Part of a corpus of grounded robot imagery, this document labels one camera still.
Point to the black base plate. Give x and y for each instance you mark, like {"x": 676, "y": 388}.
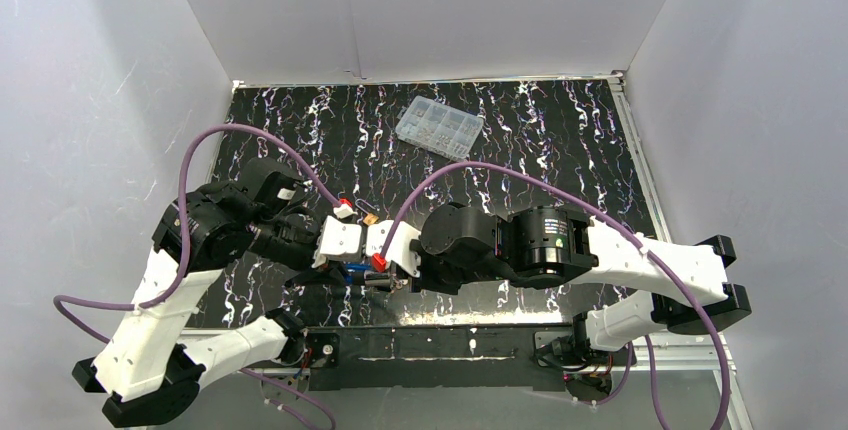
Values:
{"x": 464, "y": 356}

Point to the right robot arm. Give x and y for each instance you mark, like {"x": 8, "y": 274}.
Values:
{"x": 683, "y": 289}

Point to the blue cable lock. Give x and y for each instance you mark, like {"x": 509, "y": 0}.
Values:
{"x": 357, "y": 274}

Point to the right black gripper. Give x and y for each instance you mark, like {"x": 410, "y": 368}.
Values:
{"x": 411, "y": 280}

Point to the clear plastic parts box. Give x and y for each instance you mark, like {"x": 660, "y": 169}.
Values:
{"x": 439, "y": 128}

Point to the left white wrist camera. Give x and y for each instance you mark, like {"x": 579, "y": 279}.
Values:
{"x": 338, "y": 245}

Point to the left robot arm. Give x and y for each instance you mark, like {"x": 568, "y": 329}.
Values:
{"x": 149, "y": 375}

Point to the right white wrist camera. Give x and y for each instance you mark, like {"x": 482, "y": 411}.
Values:
{"x": 399, "y": 251}

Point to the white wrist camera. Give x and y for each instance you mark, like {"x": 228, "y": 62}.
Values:
{"x": 399, "y": 251}
{"x": 338, "y": 245}

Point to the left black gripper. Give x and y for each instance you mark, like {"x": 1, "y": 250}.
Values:
{"x": 311, "y": 272}

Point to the small brass padlock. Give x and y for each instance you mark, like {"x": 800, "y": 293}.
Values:
{"x": 370, "y": 212}

